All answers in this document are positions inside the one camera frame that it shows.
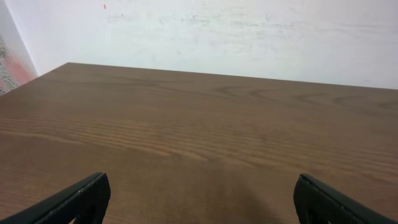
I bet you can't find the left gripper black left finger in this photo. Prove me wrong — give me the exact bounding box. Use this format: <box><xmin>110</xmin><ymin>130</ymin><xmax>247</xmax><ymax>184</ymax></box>
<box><xmin>1</xmin><ymin>172</ymin><xmax>111</xmax><ymax>224</ymax></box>

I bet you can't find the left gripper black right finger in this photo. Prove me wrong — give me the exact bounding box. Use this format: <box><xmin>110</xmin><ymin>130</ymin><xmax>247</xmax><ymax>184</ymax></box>
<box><xmin>294</xmin><ymin>174</ymin><xmax>397</xmax><ymax>224</ymax></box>

